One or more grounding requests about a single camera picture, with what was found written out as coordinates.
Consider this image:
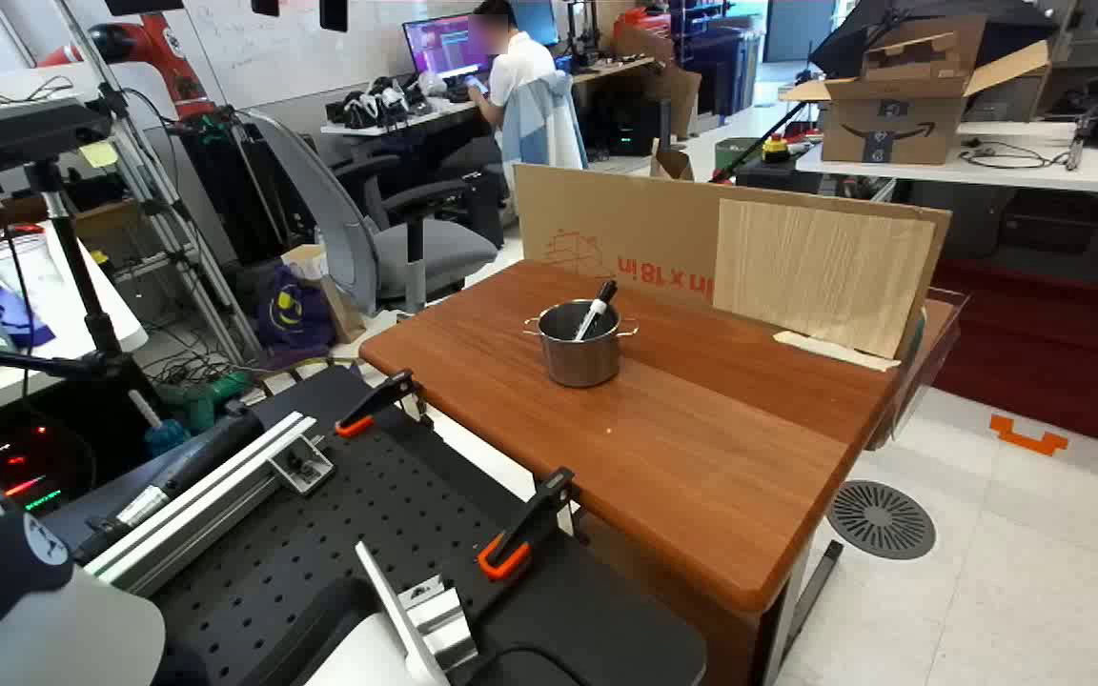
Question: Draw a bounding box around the white marker with black cap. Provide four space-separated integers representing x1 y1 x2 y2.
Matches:
570 278 622 343

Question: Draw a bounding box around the steel pot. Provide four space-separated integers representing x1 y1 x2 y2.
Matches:
522 298 639 392

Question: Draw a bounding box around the grey office chair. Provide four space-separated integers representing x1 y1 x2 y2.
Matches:
240 112 504 315

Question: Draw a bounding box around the person in white shirt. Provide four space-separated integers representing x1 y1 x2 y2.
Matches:
466 0 587 172

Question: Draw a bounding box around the black perforated breadboard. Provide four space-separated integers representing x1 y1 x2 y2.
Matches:
37 364 714 686

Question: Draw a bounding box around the purple bag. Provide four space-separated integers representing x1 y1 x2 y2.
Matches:
246 260 344 357

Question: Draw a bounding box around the pale corrugated board panel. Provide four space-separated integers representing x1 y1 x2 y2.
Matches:
708 192 941 362

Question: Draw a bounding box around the small pale wood strip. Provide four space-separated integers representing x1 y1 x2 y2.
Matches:
770 326 905 378

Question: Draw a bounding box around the black equipment pile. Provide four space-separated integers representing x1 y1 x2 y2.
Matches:
324 71 429 128

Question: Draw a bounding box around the purple lit computer monitor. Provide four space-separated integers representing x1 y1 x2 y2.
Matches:
397 12 497 85

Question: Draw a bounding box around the round metal floor drain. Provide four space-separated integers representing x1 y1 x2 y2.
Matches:
823 476 941 565

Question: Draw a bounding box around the open Amazon cardboard box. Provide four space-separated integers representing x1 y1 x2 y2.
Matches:
776 12 1055 169

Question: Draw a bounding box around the black tripod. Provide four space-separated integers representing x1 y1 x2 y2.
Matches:
0 157 170 424

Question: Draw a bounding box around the red machine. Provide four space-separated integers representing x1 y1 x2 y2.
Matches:
89 12 217 119

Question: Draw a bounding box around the black controller box with lights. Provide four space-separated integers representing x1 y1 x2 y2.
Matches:
0 413 104 510

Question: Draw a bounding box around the blue cloth item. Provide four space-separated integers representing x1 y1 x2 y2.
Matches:
0 274 57 353

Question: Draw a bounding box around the white table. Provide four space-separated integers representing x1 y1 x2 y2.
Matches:
793 119 1098 200

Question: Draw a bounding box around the black clamp with orange handle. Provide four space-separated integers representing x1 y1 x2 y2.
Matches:
333 368 429 447
474 465 582 588

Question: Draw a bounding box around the aluminium extrusion rail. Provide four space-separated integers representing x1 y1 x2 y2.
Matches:
352 537 485 686
77 407 336 599

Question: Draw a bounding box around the black table leg frame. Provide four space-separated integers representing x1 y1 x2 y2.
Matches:
762 537 847 686

